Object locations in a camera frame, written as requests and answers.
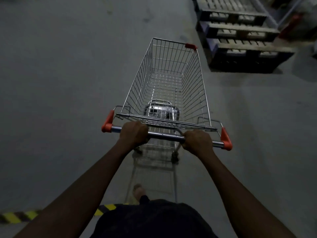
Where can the person's right forearm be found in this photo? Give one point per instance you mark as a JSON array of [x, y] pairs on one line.
[[242, 195]]

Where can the person's left forearm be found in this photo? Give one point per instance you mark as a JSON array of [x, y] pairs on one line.
[[79, 193]]

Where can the person's left foot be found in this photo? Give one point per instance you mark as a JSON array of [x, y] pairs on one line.
[[138, 190]]

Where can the person's dark clothing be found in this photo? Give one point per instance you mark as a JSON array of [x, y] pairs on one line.
[[153, 220]]

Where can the grey metal shelf rack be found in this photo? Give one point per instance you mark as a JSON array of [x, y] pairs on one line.
[[263, 12]]

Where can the person's right hand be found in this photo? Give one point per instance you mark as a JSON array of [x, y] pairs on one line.
[[198, 143]]

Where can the person's left hand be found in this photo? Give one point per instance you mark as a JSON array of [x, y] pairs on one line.
[[133, 135]]

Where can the red and black equipment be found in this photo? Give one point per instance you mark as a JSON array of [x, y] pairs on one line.
[[291, 25]]

